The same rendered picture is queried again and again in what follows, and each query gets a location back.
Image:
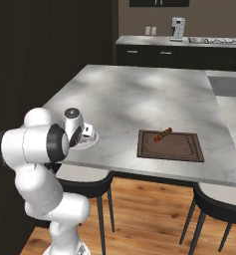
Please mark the white round plate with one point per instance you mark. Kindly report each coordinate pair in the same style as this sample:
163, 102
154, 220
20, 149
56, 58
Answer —
89, 143

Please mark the dark base cupboard run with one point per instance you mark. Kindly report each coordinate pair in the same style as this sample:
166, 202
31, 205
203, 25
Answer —
176, 57

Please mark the red and green kebab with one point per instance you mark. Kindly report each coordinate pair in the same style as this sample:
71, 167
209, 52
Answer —
162, 134

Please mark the dark brown tray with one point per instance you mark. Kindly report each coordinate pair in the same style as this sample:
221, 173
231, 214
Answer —
176, 149

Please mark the white wall socket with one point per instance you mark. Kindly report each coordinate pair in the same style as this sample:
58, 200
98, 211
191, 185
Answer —
154, 31
147, 31

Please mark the white coffee machine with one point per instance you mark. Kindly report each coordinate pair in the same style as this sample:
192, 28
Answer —
178, 29

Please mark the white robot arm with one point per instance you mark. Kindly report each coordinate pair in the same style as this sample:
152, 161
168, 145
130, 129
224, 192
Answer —
36, 146

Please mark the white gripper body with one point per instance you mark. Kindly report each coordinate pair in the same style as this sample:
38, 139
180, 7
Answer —
91, 132

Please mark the hob with black grates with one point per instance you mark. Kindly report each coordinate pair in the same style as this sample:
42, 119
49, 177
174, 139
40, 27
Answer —
215, 41

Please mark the black stool with pale seat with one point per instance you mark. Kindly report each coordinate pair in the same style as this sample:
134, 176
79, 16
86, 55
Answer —
89, 186
219, 202

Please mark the grey sink basin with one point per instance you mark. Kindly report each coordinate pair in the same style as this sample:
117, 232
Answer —
228, 86

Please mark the dark wall cupboard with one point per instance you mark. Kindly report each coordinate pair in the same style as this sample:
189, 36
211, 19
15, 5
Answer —
159, 3

